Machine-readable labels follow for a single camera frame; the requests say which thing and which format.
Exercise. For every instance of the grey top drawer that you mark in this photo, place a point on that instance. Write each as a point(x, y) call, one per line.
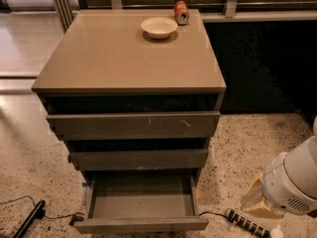
point(134, 125)

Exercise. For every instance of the grey middle drawer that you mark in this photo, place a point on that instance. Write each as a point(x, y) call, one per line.
point(138, 160)

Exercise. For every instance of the black stand foot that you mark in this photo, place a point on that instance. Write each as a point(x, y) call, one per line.
point(38, 212)

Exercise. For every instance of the black power adapter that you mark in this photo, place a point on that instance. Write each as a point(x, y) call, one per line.
point(75, 218)

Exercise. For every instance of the black power strip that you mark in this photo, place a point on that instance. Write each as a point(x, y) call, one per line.
point(246, 223)

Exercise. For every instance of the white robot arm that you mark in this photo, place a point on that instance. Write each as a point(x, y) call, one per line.
point(288, 184)

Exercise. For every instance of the white bowl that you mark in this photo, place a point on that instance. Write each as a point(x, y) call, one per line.
point(159, 27)

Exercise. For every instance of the grey bottom drawer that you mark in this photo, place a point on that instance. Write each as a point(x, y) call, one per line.
point(141, 202)

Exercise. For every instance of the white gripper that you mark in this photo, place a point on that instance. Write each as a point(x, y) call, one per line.
point(279, 182)

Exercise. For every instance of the grey drawer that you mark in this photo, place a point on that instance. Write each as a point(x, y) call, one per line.
point(138, 160)
point(134, 125)
point(141, 202)

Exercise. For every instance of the orange soda can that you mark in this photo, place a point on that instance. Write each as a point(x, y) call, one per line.
point(181, 14)

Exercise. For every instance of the grey three-drawer cabinet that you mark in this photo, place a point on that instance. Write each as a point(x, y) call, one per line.
point(106, 64)

